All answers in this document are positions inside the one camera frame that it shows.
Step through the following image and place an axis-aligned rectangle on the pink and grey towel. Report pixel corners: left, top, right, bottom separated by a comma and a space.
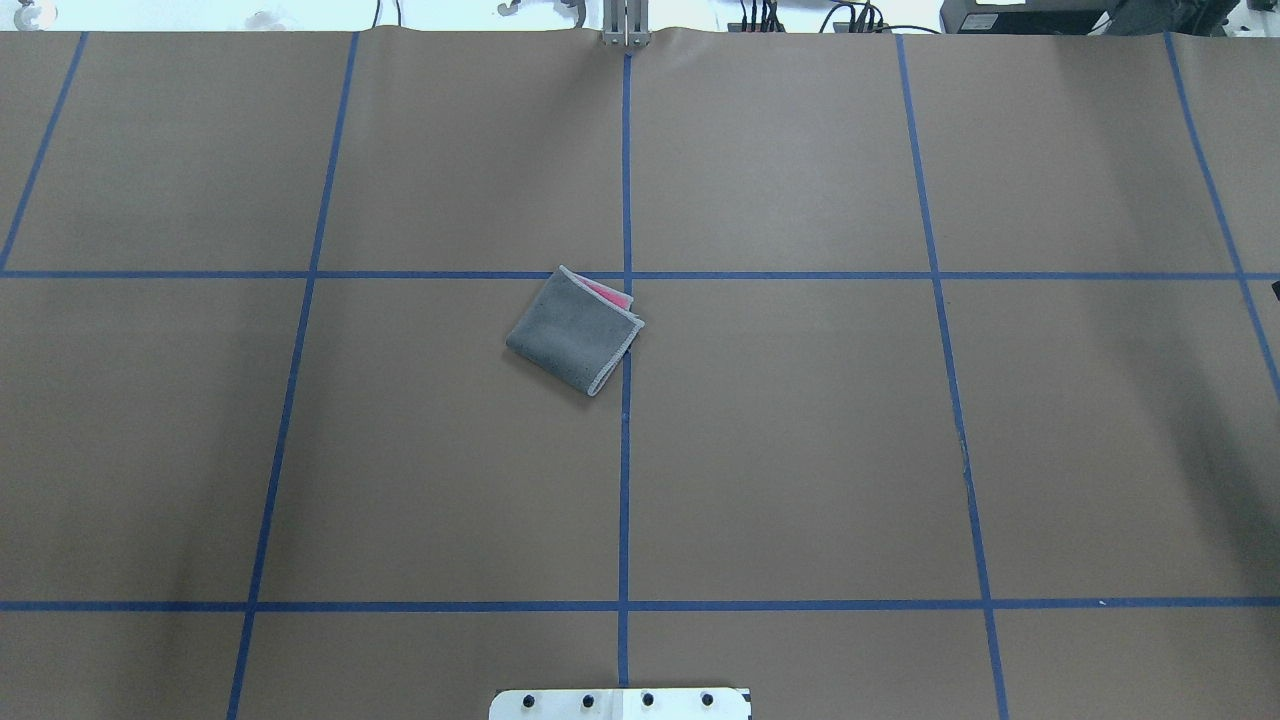
506, 265, 645, 397

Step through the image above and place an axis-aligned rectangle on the black box with label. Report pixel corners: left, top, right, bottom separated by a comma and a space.
938, 1, 1108, 36

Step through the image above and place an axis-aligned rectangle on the aluminium frame post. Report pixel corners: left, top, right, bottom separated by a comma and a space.
600, 0, 652, 49

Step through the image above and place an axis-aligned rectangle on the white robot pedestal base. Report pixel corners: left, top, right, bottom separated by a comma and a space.
488, 687, 753, 719

